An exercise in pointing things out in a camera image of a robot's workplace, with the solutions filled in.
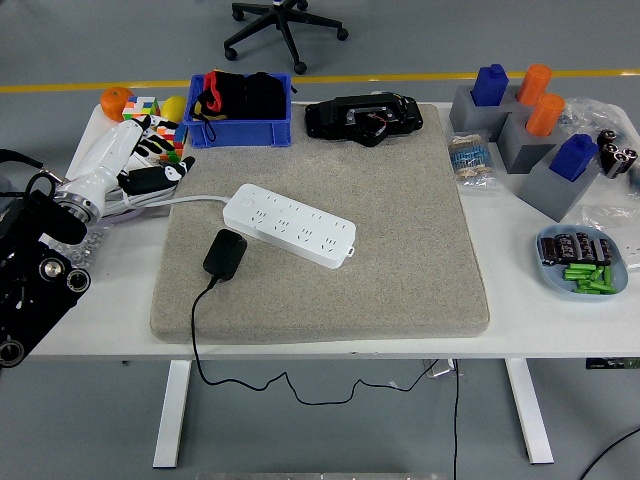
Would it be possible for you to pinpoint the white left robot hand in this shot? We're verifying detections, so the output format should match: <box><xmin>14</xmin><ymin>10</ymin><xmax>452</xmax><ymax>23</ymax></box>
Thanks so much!
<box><xmin>64</xmin><ymin>114</ymin><xmax>196</xmax><ymax>216</ymax></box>

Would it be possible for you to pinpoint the black plug adapter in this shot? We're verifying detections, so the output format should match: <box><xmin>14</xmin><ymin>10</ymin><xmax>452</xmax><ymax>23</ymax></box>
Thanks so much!
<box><xmin>201</xmin><ymin>228</ymin><xmax>249</xmax><ymax>284</ymax></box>

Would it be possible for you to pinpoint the white power strip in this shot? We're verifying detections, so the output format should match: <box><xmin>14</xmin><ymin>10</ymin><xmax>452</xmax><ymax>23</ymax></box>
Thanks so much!
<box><xmin>222</xmin><ymin>183</ymin><xmax>358</xmax><ymax>270</ymax></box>

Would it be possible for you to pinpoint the thin black plug cord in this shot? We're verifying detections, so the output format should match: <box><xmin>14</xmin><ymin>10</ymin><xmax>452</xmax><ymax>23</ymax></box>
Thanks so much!
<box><xmin>191</xmin><ymin>277</ymin><xmax>441</xmax><ymax>405</ymax></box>

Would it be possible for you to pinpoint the orange fruit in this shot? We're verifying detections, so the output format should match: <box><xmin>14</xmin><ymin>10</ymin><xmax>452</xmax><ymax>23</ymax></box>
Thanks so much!
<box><xmin>99</xmin><ymin>86</ymin><xmax>135</xmax><ymax>123</ymax></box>

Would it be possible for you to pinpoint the multicolour puzzle cube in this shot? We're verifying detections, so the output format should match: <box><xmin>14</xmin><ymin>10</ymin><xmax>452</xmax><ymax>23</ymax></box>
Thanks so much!
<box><xmin>157</xmin><ymin>119</ymin><xmax>189</xmax><ymax>164</ymax></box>
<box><xmin>121</xmin><ymin>94</ymin><xmax>161</xmax><ymax>122</ymax></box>

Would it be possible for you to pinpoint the yellow lemon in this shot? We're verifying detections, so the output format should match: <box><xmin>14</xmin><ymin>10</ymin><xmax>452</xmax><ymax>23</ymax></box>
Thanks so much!
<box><xmin>159</xmin><ymin>95</ymin><xmax>188</xmax><ymax>124</ymax></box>

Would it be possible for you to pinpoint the blue plastic bin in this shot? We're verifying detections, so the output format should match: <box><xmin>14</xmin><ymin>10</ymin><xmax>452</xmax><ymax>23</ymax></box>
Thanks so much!
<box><xmin>182</xmin><ymin>73</ymin><xmax>293</xmax><ymax>150</ymax></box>

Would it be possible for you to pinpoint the black fabric bundle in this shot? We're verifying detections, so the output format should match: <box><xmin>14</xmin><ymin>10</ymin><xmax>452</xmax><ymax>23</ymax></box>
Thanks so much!
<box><xmin>225</xmin><ymin>71</ymin><xmax>297</xmax><ymax>121</ymax></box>

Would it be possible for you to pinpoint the black office chair base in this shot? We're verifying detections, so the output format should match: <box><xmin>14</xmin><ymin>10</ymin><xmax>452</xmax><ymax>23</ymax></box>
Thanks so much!
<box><xmin>223</xmin><ymin>0</ymin><xmax>350</xmax><ymax>76</ymax></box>

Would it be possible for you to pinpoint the black mechanical device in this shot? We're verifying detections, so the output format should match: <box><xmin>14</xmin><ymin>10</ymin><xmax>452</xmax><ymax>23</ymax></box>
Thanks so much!
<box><xmin>304</xmin><ymin>91</ymin><xmax>424</xmax><ymax>148</ymax></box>

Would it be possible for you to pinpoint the white table leg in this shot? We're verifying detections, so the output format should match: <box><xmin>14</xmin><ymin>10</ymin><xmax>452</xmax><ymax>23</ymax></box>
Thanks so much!
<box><xmin>503</xmin><ymin>358</ymin><xmax>555</xmax><ymax>465</ymax></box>
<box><xmin>152</xmin><ymin>359</ymin><xmax>194</xmax><ymax>470</ymax></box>

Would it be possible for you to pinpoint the grey-brown mat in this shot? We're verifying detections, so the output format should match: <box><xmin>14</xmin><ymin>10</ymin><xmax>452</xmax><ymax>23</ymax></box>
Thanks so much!
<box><xmin>149</xmin><ymin>103</ymin><xmax>491</xmax><ymax>345</ymax></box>

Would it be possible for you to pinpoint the grey block holder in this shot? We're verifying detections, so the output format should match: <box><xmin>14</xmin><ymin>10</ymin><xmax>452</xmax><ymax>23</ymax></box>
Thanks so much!
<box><xmin>497</xmin><ymin>112</ymin><xmax>557</xmax><ymax>175</ymax></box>
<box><xmin>448</xmin><ymin>83</ymin><xmax>524</xmax><ymax>143</ymax></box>
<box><xmin>517</xmin><ymin>155</ymin><xmax>601</xmax><ymax>223</ymax></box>

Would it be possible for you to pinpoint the clear bag of resistors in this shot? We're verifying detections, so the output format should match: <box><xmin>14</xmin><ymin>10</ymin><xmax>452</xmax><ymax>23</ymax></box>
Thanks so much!
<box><xmin>446</xmin><ymin>129</ymin><xmax>503</xmax><ymax>194</ymax></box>

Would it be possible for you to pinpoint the blue block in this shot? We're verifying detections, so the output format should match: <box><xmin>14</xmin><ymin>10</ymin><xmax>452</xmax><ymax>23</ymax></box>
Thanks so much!
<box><xmin>472</xmin><ymin>63</ymin><xmax>510</xmax><ymax>108</ymax></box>
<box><xmin>548</xmin><ymin>133</ymin><xmax>599</xmax><ymax>181</ymax></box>

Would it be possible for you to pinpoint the orange cylinder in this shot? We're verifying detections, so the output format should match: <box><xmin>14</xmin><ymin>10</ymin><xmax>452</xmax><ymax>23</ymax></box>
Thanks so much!
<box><xmin>524</xmin><ymin>92</ymin><xmax>566</xmax><ymax>138</ymax></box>
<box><xmin>515</xmin><ymin>63</ymin><xmax>554</xmax><ymax>106</ymax></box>

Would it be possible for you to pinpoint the pale blue plate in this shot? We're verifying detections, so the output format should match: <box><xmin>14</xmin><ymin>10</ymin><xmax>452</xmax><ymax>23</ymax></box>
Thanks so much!
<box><xmin>535</xmin><ymin>223</ymin><xmax>630</xmax><ymax>302</ymax></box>

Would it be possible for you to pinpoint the clear plastic bag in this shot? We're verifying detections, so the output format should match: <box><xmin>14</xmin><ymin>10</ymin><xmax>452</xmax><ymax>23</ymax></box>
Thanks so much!
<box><xmin>581</xmin><ymin>203</ymin><xmax>640</xmax><ymax>271</ymax></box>
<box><xmin>557</xmin><ymin>96</ymin><xmax>634</xmax><ymax>146</ymax></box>

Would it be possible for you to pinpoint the black table control panel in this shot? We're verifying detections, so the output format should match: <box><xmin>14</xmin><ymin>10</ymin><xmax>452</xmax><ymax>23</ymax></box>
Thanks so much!
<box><xmin>585</xmin><ymin>356</ymin><xmax>640</xmax><ymax>371</ymax></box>

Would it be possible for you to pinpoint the grey-white power strip cord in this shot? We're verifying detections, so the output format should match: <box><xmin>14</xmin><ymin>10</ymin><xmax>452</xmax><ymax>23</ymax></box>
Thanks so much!
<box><xmin>99</xmin><ymin>192</ymin><xmax>231</xmax><ymax>221</ymax></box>

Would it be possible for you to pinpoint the red black fabric strap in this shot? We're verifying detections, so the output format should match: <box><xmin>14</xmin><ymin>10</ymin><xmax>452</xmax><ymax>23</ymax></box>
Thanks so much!
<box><xmin>188</xmin><ymin>70</ymin><xmax>230</xmax><ymax>141</ymax></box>

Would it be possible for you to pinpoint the silver bracket under table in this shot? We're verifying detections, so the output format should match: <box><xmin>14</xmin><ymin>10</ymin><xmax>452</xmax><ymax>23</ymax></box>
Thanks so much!
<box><xmin>422</xmin><ymin>358</ymin><xmax>457</xmax><ymax>379</ymax></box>

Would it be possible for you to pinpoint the black hanging cable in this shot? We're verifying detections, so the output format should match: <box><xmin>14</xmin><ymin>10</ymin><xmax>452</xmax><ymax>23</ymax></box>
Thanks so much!
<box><xmin>451</xmin><ymin>358</ymin><xmax>461</xmax><ymax>480</ymax></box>

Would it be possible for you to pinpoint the black floor cable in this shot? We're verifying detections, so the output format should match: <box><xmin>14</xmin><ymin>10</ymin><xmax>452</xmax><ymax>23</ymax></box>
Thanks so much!
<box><xmin>579</xmin><ymin>427</ymin><xmax>640</xmax><ymax>480</ymax></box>

